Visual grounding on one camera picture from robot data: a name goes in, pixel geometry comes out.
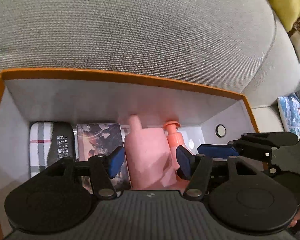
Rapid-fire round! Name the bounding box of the plaid and black pouch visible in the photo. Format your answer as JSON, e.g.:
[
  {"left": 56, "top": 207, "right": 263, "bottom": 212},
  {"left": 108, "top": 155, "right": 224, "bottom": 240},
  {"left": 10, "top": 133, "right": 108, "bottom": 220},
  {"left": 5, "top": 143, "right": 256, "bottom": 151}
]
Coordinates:
[{"left": 29, "top": 122, "right": 76, "bottom": 177}]

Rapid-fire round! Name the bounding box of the large pink bottle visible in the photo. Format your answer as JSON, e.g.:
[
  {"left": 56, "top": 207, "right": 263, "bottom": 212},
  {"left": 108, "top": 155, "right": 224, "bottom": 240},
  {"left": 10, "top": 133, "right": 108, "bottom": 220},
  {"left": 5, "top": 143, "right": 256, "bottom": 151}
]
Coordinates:
[{"left": 124, "top": 115, "right": 177, "bottom": 190}]

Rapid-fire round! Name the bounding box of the illustrated card box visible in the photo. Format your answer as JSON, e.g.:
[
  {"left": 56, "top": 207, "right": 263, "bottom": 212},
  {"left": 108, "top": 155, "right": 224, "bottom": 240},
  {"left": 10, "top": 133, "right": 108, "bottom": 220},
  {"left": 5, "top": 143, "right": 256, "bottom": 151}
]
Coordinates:
[{"left": 77, "top": 123, "right": 130, "bottom": 191}]

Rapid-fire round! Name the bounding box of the grey fabric sofa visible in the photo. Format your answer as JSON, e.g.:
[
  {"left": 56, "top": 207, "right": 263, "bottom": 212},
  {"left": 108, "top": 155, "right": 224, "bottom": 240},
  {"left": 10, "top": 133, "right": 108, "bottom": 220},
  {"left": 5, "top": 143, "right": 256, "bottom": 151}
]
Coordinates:
[{"left": 0, "top": 0, "right": 300, "bottom": 132}]

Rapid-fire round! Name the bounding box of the small pink pump bottle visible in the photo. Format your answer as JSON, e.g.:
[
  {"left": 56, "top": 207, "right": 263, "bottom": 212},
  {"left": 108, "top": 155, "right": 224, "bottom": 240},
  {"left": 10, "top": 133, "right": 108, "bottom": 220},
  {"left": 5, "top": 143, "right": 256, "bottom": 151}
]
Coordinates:
[{"left": 163, "top": 121, "right": 189, "bottom": 193}]

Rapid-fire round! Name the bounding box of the orange storage box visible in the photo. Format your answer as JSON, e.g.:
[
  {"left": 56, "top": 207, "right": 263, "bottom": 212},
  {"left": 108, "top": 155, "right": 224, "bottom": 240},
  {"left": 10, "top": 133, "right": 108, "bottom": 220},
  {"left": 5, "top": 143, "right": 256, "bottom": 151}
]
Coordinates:
[{"left": 0, "top": 68, "right": 258, "bottom": 239}]

